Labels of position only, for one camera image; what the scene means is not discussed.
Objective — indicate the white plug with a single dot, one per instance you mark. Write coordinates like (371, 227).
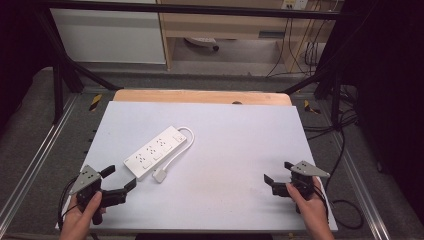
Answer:
(160, 175)

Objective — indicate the wooden board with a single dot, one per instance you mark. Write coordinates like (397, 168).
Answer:
(200, 97)

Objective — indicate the small white power strip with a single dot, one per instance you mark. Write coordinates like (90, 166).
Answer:
(201, 41)

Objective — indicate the wooden desk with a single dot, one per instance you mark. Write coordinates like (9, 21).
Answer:
(226, 25)

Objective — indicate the yellow black tape strip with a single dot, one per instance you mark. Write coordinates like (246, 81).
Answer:
(311, 107)
(95, 102)

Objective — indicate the aluminium rail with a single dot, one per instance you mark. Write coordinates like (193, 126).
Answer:
(361, 186)
(36, 156)

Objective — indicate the black curtain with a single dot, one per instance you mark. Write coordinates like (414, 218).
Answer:
(20, 50)
(393, 83)

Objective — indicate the white wall socket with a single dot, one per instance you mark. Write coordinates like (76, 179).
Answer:
(295, 4)

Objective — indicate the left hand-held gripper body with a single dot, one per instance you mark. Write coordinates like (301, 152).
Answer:
(87, 178)

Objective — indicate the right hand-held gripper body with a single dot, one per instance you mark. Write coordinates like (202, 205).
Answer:
(305, 170)

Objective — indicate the white cabinet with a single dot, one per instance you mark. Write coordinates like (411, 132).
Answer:
(106, 36)

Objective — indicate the black metal frame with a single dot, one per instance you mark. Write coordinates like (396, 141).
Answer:
(186, 8)

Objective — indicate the person's right hand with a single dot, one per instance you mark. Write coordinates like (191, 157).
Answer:
(315, 213)

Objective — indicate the person's left hand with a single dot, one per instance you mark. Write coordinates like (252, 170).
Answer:
(76, 223)

